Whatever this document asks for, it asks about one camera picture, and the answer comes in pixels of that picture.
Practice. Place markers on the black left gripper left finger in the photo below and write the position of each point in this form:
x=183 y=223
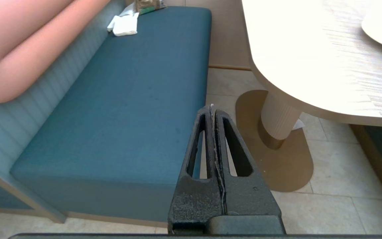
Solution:
x=194 y=202

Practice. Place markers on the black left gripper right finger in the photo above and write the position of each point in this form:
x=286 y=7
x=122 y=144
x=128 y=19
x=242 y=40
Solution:
x=247 y=199

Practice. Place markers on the white paper scrap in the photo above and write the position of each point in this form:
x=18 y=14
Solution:
x=298 y=125

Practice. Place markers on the folded white napkin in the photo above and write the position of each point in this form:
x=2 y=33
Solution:
x=124 y=26

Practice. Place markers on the shiny snack bag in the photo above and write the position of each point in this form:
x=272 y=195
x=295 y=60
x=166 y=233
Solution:
x=148 y=6

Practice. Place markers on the pink bolster cushion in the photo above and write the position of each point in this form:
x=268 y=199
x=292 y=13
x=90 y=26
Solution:
x=28 y=43

